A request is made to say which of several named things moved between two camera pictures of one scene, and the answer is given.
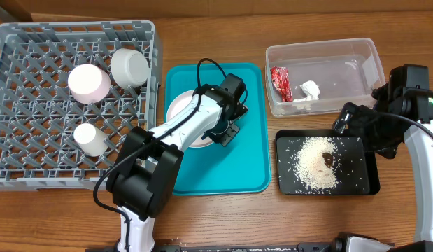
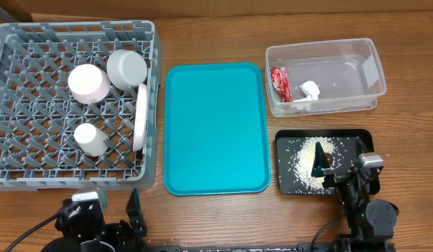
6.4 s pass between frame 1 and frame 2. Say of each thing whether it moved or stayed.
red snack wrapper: stayed
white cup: stayed
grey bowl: stayed
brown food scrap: stayed
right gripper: moved
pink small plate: stayed
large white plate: moved
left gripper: moved
